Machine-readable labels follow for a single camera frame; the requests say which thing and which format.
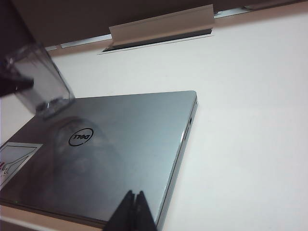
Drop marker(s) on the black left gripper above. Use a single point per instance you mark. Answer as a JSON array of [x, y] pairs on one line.
[[12, 29]]

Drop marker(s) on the transparent grey faceted water cup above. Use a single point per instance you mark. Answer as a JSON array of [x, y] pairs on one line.
[[45, 79]]

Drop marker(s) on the beige divider mounting bracket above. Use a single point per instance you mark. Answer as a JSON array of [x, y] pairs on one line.
[[255, 7]]

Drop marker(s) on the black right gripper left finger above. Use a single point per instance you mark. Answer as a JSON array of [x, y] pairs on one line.
[[125, 214]]

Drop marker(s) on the beige fabric desk divider panel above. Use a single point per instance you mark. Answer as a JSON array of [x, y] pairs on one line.
[[96, 16]]

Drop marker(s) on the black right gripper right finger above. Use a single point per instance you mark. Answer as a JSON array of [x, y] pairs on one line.
[[144, 216]]

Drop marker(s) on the silver Dell laptop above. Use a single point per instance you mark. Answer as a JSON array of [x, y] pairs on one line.
[[132, 144]]

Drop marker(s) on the white sticker with red text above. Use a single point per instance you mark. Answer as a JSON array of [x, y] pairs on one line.
[[16, 154]]

